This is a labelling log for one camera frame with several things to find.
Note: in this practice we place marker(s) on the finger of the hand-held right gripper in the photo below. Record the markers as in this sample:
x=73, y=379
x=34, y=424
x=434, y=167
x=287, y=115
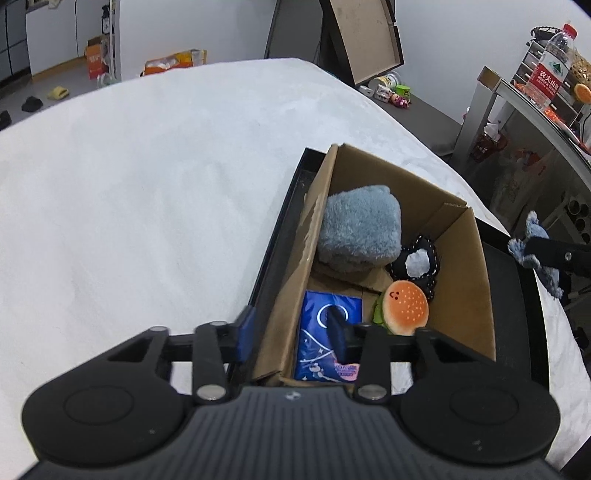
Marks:
x=558, y=256

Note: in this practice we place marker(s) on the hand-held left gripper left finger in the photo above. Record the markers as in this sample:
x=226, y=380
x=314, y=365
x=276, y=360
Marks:
x=244, y=334

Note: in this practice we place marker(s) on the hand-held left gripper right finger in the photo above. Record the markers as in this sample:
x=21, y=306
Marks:
x=336, y=332

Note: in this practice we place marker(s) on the blue tissue packet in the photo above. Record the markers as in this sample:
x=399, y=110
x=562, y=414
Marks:
x=318, y=350

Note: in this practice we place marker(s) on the grey-blue plush toy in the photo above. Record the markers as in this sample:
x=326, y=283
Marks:
x=535, y=230

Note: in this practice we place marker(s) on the black tray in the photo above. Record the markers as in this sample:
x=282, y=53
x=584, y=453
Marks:
x=512, y=300

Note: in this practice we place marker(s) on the burger plush toy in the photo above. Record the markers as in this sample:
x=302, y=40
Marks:
x=406, y=307

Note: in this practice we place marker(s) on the black round plush toy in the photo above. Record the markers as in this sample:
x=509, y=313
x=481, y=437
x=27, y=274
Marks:
x=415, y=263

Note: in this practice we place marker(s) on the blue-grey fluffy cloth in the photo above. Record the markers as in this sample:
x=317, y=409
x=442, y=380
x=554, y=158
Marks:
x=358, y=226

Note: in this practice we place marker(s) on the red basket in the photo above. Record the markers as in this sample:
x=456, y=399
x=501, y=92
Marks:
x=489, y=144

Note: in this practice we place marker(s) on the white table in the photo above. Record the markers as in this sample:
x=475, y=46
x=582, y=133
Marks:
x=508, y=106

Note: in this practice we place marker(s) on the small orange burger toy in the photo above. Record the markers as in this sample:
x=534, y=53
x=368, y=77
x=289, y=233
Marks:
x=582, y=92

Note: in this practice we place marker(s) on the water bottle with red label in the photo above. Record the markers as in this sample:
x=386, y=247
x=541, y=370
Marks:
x=551, y=69

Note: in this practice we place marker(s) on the desktop drawer organizer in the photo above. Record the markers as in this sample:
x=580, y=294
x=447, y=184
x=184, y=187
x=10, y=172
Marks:
x=531, y=60

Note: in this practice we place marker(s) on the red small toys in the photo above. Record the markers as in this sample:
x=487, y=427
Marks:
x=399, y=100

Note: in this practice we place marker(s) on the green toy box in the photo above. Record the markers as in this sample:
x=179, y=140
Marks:
x=402, y=90

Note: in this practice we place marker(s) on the white charger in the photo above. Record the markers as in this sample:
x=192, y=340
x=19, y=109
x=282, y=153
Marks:
x=367, y=90

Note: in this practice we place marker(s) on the orange snack packets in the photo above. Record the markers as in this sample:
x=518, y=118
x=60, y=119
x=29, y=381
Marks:
x=173, y=62

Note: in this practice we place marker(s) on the yellow slipper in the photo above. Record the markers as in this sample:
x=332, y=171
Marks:
x=58, y=93

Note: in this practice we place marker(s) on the orange cardboard box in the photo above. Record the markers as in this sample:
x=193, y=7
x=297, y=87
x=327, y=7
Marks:
x=96, y=57

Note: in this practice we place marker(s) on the black slipper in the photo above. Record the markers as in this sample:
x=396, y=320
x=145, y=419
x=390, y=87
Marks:
x=4, y=120
x=31, y=103

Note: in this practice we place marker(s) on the white cabinet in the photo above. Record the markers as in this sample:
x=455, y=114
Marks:
x=69, y=32

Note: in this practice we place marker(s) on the black glass cabinet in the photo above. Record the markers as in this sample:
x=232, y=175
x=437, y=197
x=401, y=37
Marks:
x=11, y=37

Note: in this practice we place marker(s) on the brown board with black frame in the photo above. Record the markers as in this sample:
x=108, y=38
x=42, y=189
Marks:
x=364, y=37

